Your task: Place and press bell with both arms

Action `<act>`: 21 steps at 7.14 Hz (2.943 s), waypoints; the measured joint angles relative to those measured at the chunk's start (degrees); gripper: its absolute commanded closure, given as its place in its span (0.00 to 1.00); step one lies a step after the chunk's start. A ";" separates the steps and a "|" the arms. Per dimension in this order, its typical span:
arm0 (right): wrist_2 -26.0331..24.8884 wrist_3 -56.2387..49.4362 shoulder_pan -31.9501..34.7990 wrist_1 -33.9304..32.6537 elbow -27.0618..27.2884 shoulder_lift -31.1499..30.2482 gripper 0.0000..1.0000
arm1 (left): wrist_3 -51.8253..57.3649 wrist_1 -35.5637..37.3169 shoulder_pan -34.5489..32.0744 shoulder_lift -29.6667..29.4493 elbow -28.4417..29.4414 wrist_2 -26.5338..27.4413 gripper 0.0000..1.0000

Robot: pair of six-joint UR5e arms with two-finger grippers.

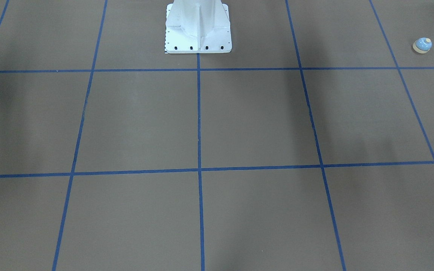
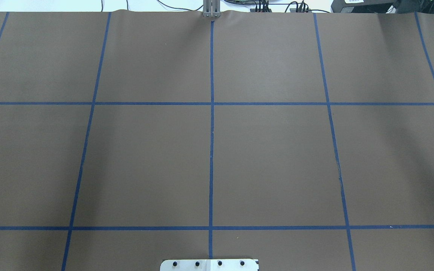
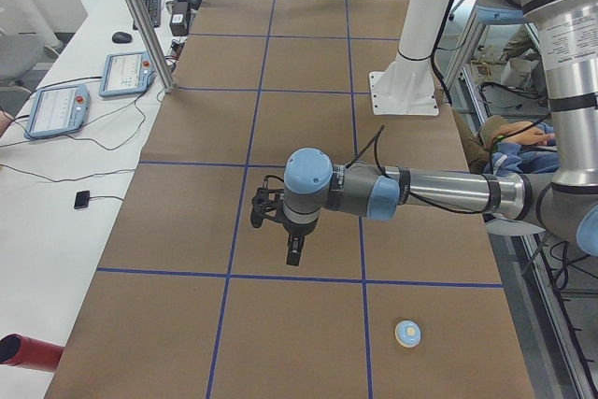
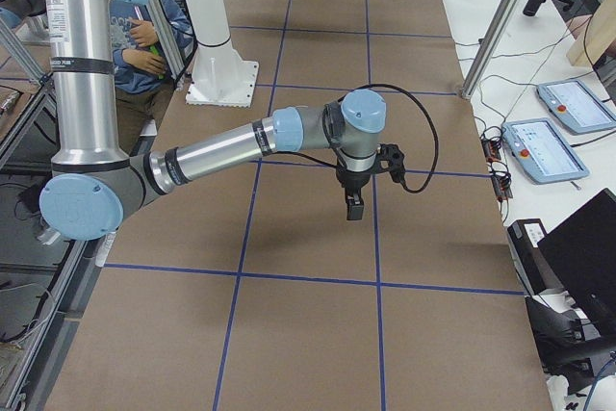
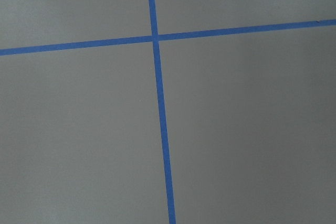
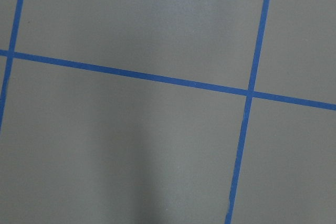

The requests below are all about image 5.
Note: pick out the blue tape line lengthwise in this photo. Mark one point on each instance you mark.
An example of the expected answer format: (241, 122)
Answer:
(162, 114)

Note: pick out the blue tape line crosswise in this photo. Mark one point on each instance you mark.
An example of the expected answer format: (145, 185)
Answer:
(166, 37)

